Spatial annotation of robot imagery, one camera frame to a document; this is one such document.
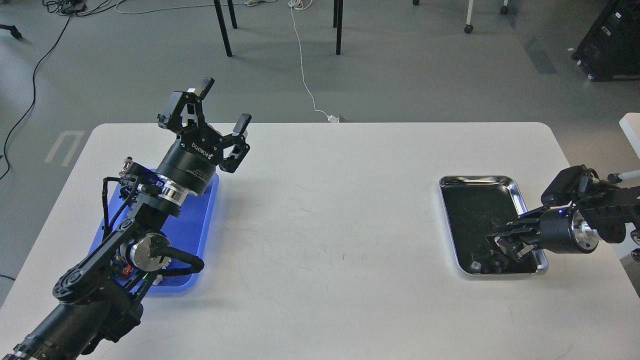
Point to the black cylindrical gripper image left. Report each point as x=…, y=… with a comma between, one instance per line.
x=192, y=160

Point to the white power adapter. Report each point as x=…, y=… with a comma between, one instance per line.
x=333, y=119

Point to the black table leg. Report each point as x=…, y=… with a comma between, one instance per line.
x=222, y=23
x=338, y=9

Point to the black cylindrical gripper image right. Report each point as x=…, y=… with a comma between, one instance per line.
x=561, y=231

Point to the silver metal tray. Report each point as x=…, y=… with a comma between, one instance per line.
x=474, y=206

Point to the black equipment case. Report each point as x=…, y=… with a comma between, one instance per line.
x=610, y=51

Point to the black table leg left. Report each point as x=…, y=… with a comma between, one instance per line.
x=222, y=23

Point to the green white push button switch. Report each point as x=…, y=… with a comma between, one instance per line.
x=155, y=280

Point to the blue plastic tray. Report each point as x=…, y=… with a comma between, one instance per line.
x=188, y=232

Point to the black table leg right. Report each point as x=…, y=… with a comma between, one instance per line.
x=338, y=9

